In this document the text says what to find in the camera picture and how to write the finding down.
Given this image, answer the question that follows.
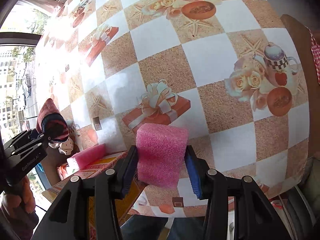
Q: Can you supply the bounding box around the pink foam block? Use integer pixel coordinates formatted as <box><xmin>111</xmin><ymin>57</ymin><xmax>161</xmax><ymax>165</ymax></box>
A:
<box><xmin>67</xmin><ymin>144</ymin><xmax>106</xmax><ymax>170</ymax></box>
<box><xmin>136</xmin><ymin>123</ymin><xmax>188</xmax><ymax>189</ymax></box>

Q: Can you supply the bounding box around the white polka dot scrunchie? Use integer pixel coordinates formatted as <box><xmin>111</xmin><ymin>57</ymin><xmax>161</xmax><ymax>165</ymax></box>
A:
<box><xmin>48</xmin><ymin>137</ymin><xmax>74</xmax><ymax>156</ymax></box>

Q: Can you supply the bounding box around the checkered patterned tablecloth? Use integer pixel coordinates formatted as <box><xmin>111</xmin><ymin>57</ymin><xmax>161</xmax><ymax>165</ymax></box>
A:
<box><xmin>34</xmin><ymin>0</ymin><xmax>311</xmax><ymax>218</ymax></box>

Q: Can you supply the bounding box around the red patterned carton box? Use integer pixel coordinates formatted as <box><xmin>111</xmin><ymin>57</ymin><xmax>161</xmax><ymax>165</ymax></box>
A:
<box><xmin>33</xmin><ymin>167</ymin><xmax>125</xmax><ymax>239</ymax></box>

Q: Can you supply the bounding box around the person left hand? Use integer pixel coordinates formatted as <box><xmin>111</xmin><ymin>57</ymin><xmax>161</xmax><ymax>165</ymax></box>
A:
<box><xmin>2</xmin><ymin>176</ymin><xmax>36</xmax><ymax>219</ymax></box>

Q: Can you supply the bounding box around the red checkered cloth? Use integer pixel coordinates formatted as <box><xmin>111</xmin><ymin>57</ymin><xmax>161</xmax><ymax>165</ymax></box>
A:
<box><xmin>309</xmin><ymin>30</ymin><xmax>320</xmax><ymax>85</ymax></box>

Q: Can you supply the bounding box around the pink striped sock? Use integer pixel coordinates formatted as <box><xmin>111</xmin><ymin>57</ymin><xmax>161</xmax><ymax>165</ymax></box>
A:
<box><xmin>36</xmin><ymin>98</ymin><xmax>69</xmax><ymax>142</ymax></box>

